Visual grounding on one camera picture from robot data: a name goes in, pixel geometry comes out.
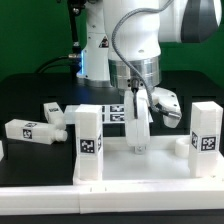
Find white front fence bar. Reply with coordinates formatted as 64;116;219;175
0;180;224;215

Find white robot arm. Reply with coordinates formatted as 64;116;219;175
77;0;222;154

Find black cables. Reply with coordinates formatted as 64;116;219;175
34;0;84;75

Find white desk top tray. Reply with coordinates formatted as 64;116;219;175
73;135;191;184

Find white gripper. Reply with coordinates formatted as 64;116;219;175
124;87;182;154

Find white marker sheet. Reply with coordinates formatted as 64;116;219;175
64;104;125;124

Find white block left edge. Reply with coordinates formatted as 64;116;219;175
0;140;4;161

